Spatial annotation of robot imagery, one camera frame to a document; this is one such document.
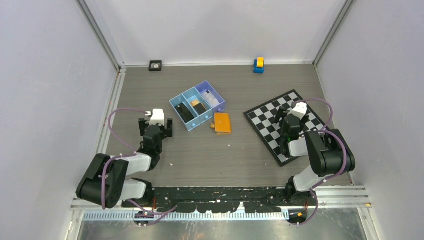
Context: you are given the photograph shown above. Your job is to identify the orange leather card holder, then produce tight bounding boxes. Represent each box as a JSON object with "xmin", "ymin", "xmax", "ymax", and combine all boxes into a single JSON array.
[{"xmin": 210, "ymin": 112, "xmax": 232, "ymax": 135}]

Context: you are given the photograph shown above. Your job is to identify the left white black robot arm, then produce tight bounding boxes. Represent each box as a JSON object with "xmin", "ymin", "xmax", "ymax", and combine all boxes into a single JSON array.
[{"xmin": 76, "ymin": 118, "xmax": 173, "ymax": 209}]

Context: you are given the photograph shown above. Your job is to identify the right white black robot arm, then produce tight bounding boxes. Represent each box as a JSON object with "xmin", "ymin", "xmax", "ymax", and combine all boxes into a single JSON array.
[{"xmin": 269, "ymin": 102, "xmax": 356, "ymax": 205}]

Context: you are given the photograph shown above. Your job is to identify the black white checkerboard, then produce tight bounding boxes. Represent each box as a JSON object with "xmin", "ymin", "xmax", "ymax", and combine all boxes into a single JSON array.
[{"xmin": 244, "ymin": 89, "xmax": 326, "ymax": 167}]

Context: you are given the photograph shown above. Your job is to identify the black item in left drawer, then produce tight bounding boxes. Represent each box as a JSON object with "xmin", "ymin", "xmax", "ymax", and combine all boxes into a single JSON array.
[{"xmin": 175, "ymin": 103, "xmax": 195, "ymax": 124}]

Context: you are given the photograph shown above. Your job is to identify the blue purple three-drawer organizer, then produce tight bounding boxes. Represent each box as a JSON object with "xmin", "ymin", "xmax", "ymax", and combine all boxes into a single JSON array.
[{"xmin": 169, "ymin": 81, "xmax": 226, "ymax": 132}]

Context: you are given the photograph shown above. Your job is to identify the yellow item in blue drawer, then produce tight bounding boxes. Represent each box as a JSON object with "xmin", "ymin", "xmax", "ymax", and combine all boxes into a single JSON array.
[{"xmin": 190, "ymin": 98, "xmax": 207, "ymax": 116}]

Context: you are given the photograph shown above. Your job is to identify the blue yellow toy block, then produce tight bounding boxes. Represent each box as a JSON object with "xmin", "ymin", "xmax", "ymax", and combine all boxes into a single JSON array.
[{"xmin": 253, "ymin": 57, "xmax": 265, "ymax": 74}]

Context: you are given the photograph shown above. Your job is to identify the small black square box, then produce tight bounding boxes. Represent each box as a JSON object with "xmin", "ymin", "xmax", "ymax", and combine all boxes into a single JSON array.
[{"xmin": 148, "ymin": 60, "xmax": 163, "ymax": 72}]

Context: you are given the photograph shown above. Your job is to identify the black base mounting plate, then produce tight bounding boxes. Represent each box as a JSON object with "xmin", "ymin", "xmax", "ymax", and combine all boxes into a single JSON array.
[{"xmin": 120, "ymin": 186, "xmax": 320, "ymax": 215}]

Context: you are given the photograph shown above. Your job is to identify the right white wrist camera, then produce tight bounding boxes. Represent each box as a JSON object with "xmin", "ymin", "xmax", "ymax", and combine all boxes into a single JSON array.
[{"xmin": 288, "ymin": 102, "xmax": 308, "ymax": 120}]

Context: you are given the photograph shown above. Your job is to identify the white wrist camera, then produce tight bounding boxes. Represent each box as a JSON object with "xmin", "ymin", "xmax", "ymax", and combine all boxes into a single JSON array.
[
  {"xmin": 288, "ymin": 102, "xmax": 308, "ymax": 120},
  {"xmin": 145, "ymin": 108, "xmax": 165, "ymax": 126}
]

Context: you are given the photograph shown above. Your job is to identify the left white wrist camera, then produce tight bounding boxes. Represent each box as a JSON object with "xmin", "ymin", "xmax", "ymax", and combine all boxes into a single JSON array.
[{"xmin": 145, "ymin": 108, "xmax": 165, "ymax": 126}]

